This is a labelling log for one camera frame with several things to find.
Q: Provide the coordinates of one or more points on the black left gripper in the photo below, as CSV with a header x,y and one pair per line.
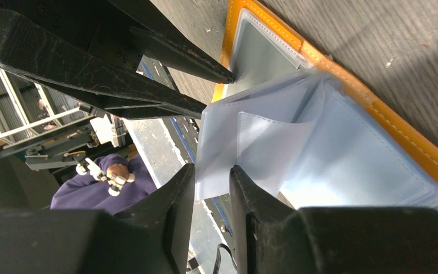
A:
x,y
53,43

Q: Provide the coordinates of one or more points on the orange leather card holder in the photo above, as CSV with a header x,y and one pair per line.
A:
x,y
301,125

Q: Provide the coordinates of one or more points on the person in purple clothing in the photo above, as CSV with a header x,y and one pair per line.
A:
x,y
84,192

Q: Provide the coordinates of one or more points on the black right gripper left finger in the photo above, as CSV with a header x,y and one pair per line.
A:
x,y
155,239

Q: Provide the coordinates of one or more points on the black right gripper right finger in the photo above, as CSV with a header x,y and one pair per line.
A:
x,y
271,237

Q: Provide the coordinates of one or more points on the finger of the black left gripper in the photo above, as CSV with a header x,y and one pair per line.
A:
x,y
159,39

